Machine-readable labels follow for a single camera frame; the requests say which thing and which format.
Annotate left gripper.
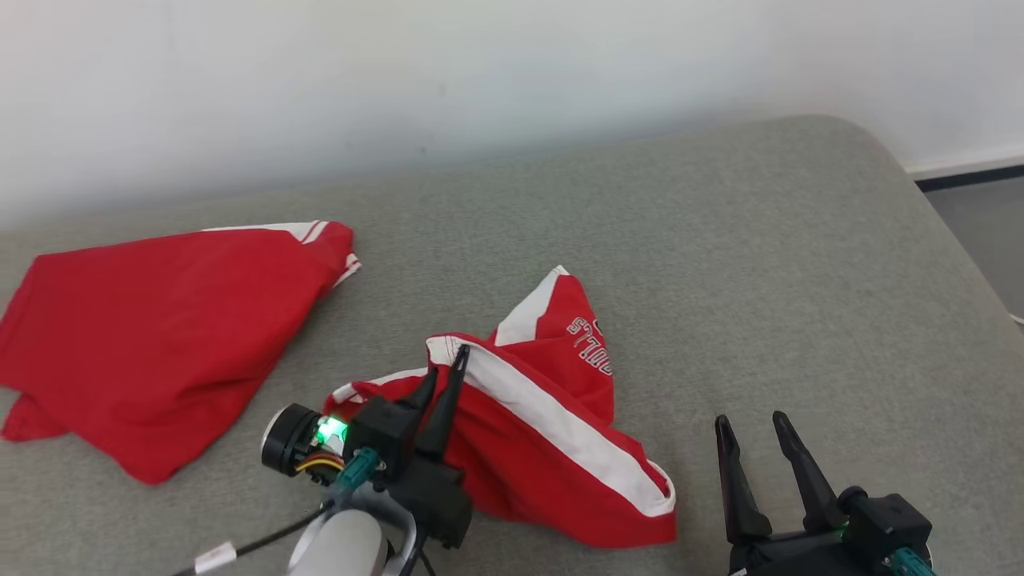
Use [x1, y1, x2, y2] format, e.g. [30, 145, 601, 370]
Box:
[260, 344, 473, 549]

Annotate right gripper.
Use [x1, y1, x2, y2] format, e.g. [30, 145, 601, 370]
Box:
[714, 410, 897, 576]

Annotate red shorts with white stripe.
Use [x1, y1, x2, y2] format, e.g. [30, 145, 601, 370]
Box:
[324, 266, 678, 550]

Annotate red basketball jersey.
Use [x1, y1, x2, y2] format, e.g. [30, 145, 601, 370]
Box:
[0, 220, 362, 486]

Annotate grey fabric sofa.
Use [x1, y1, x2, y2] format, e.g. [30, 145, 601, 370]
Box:
[0, 114, 1024, 576]

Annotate teal left camera connector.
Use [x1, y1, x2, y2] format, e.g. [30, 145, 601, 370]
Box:
[334, 446, 382, 490]

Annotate teal camera connector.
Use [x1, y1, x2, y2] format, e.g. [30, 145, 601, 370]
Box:
[334, 446, 382, 490]
[886, 546, 937, 576]

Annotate teal right camera connector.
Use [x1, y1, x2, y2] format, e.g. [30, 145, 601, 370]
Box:
[886, 546, 937, 576]

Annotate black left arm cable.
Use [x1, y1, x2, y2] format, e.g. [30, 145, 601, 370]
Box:
[170, 508, 330, 576]

